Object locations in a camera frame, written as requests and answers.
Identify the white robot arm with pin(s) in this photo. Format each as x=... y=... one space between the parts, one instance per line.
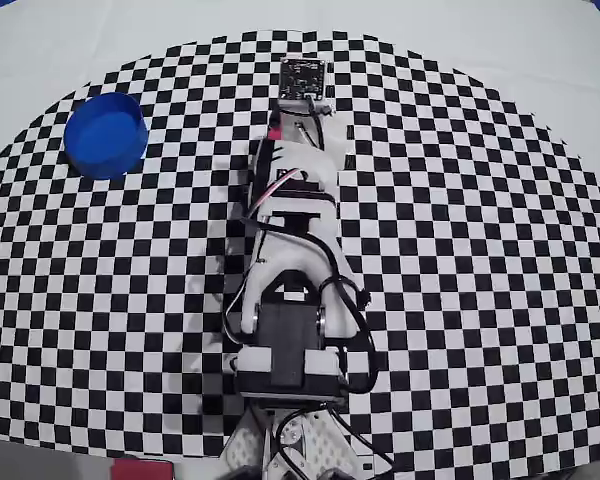
x=290 y=260

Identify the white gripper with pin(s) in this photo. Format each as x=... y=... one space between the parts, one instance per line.
x=307 y=131

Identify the black white checkerboard paper mat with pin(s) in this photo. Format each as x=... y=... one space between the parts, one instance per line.
x=480 y=250

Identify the red flat object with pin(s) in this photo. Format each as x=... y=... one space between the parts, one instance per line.
x=142 y=470

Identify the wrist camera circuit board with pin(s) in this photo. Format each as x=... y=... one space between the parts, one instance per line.
x=302 y=80

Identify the blue round box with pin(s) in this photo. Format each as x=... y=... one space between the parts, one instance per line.
x=105 y=135

